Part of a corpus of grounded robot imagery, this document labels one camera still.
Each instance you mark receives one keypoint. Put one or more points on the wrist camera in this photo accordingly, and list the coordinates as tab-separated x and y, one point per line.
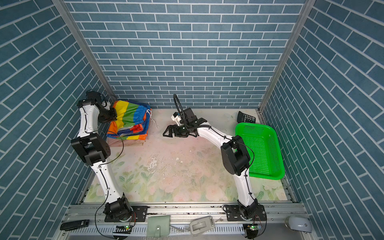
186	116
96	98

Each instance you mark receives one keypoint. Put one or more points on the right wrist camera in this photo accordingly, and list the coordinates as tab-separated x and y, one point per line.
186	116

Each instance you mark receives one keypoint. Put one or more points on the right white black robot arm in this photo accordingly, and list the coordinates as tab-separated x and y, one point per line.
236	160

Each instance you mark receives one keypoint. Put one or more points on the left circuit board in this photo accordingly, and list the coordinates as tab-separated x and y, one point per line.
122	232

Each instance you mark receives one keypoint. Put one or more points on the right circuit board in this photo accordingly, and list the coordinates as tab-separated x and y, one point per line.
252	231

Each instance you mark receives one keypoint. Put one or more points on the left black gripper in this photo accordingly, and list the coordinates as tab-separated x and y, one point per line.
112	116

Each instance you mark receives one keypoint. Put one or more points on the pink shorts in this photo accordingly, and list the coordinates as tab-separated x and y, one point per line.
120	143

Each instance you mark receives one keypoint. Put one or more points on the colourful patterned shorts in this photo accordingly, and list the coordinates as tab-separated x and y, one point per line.
132	123

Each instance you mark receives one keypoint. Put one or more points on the circuit board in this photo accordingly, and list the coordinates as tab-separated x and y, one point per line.
252	231
122	232

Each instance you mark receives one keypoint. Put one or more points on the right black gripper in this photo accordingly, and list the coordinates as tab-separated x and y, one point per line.
170	127

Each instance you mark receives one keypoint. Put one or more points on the black calculator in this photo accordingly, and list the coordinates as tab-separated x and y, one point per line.
244	118

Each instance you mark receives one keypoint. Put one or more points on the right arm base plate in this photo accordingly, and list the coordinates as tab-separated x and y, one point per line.
233	214

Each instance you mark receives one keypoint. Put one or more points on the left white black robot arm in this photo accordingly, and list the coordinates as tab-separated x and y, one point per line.
94	151

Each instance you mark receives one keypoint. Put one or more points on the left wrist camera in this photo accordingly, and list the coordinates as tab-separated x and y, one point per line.
96	98

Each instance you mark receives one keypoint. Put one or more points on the black remote control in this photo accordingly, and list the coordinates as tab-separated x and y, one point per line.
73	225

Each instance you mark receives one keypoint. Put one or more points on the light green wallet pouch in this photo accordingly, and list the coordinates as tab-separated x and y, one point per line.
158	226

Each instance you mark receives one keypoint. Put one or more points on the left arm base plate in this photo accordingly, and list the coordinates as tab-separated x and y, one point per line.
141	214

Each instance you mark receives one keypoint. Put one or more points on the white computer mouse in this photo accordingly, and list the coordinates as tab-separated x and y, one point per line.
299	224

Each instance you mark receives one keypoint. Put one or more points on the green plastic basket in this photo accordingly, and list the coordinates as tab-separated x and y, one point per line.
264	149

